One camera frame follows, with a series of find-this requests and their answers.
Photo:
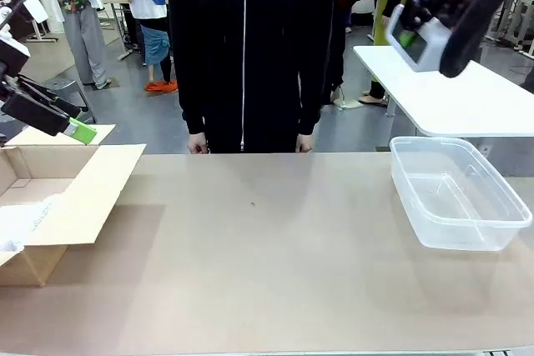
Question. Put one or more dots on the white background table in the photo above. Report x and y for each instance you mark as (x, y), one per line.
(459, 101)

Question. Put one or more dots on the person right forearm black sleeve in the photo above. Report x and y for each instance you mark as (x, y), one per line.
(192, 97)

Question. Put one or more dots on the white unwrapped digital clock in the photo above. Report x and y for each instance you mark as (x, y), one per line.
(429, 49)

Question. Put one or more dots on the open brown cardboard box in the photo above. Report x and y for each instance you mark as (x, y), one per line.
(83, 206)

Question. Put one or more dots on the bubble clock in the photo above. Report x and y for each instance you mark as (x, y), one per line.
(37, 216)
(8, 246)

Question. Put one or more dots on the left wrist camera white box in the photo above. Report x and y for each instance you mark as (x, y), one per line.
(35, 6)

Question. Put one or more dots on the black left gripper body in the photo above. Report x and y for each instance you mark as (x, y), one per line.
(12, 68)

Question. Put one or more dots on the person left hand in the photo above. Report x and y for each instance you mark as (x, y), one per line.
(304, 143)

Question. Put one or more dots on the clear plastic container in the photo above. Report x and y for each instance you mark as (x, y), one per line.
(459, 206)

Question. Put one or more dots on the person right hand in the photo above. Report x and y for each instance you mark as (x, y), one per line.
(197, 143)

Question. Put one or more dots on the bystander in yellow apron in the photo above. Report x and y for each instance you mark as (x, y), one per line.
(381, 39)

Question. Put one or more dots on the small background desk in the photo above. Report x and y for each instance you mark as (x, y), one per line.
(112, 1)

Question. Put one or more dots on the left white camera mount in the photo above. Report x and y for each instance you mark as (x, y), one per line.
(12, 45)

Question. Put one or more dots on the person torso black zip hoodie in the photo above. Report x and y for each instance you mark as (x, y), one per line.
(250, 39)

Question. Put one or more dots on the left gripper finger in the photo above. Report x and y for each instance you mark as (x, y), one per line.
(46, 95)
(37, 116)

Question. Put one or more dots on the person left forearm black sleeve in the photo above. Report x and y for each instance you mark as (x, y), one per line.
(313, 97)

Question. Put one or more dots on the grey metal stool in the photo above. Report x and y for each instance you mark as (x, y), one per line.
(62, 89)

